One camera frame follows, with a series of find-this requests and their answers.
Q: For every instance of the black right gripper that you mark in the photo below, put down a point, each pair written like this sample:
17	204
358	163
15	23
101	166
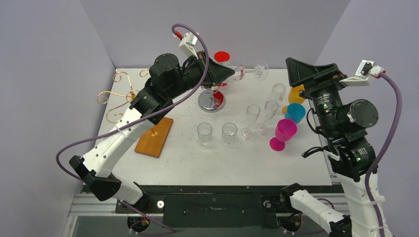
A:
318	83

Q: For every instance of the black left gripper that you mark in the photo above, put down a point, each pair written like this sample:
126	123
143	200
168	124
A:
216	73

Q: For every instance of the yellow wine glass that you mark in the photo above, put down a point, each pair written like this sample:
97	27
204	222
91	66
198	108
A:
294	95

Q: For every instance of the red wine glass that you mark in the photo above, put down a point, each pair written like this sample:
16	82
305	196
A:
223	58

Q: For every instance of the blue wine glass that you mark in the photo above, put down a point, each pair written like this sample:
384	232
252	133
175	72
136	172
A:
295	112

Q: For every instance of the clear glass back gold rack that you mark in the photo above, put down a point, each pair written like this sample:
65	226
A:
277	92

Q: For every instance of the clear glass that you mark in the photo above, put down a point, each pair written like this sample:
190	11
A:
269	111
204	133

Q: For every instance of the pink wine glass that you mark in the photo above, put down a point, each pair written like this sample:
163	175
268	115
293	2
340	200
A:
284	131

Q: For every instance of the clear glass silver rack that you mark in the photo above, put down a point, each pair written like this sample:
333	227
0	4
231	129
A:
260	71

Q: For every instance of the clear etched goblet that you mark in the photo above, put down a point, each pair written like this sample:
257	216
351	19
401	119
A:
229	134

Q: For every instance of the clear champagne flute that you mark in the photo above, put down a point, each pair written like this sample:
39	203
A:
252	114

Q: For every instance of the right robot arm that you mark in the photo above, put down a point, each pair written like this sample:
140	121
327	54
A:
352	157

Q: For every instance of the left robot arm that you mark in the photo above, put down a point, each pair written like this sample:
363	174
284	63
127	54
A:
168	80

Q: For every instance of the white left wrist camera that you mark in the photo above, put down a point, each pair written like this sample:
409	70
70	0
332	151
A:
187	43

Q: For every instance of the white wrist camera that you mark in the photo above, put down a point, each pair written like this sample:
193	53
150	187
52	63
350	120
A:
187	43
366	72

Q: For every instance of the silver wire glass rack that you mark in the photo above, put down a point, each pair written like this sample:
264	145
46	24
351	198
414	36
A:
211	100

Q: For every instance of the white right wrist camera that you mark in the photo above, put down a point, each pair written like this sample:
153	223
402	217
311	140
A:
366	72

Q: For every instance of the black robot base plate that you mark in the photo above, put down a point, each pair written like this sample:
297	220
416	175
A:
217	206

